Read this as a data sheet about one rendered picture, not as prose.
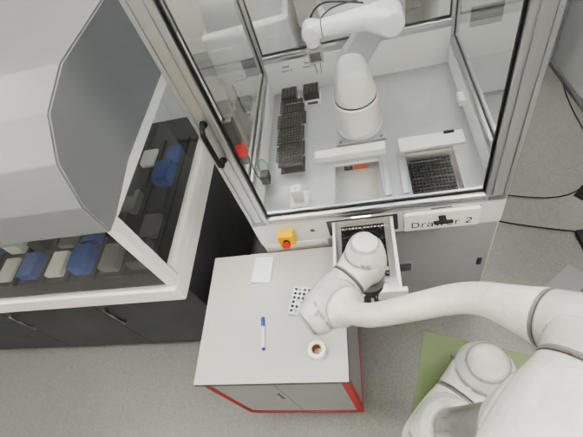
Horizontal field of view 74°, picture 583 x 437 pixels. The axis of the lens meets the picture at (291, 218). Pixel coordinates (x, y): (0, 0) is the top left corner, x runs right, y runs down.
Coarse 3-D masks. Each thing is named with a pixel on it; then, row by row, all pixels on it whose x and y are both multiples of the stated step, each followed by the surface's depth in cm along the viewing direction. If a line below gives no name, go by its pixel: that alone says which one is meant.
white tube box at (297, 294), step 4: (296, 288) 165; (304, 288) 164; (308, 288) 163; (292, 292) 164; (296, 292) 165; (300, 292) 163; (304, 292) 163; (292, 296) 163; (296, 296) 163; (300, 296) 162; (304, 296) 162; (292, 300) 162; (300, 300) 161; (292, 304) 161; (296, 304) 160; (288, 308) 160; (292, 308) 160; (296, 308) 160; (288, 312) 159; (292, 312) 159; (296, 312) 158; (296, 316) 161
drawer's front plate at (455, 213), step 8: (448, 208) 154; (456, 208) 153; (464, 208) 152; (472, 208) 151; (480, 208) 150; (408, 216) 156; (416, 216) 156; (424, 216) 156; (432, 216) 155; (448, 216) 155; (456, 216) 155; (464, 216) 155; (472, 216) 154; (408, 224) 160; (416, 224) 160; (424, 224) 160; (456, 224) 159; (464, 224) 159; (472, 224) 159
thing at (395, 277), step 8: (392, 216) 164; (336, 224) 168; (344, 224) 168; (352, 224) 168; (360, 224) 167; (368, 224) 167; (384, 224) 167; (392, 224) 160; (336, 232) 168; (392, 232) 157; (336, 240) 165; (392, 240) 155; (336, 248) 162; (392, 248) 160; (336, 256) 158; (392, 256) 158; (392, 264) 156; (392, 272) 154; (400, 272) 149; (392, 280) 152; (400, 280) 145
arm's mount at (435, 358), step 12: (432, 336) 134; (444, 336) 133; (432, 348) 132; (444, 348) 131; (456, 348) 130; (420, 360) 131; (432, 360) 130; (444, 360) 129; (516, 360) 124; (420, 372) 129; (432, 372) 128; (420, 384) 127; (432, 384) 126; (420, 396) 124
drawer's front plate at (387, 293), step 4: (384, 288) 141; (388, 288) 141; (392, 288) 140; (396, 288) 140; (400, 288) 140; (404, 288) 139; (380, 292) 141; (384, 292) 140; (388, 292) 140; (392, 292) 140; (396, 292) 140; (400, 292) 140; (404, 292) 140; (408, 292) 140; (380, 296) 143; (384, 296) 143; (388, 296) 143; (392, 296) 142; (396, 296) 142
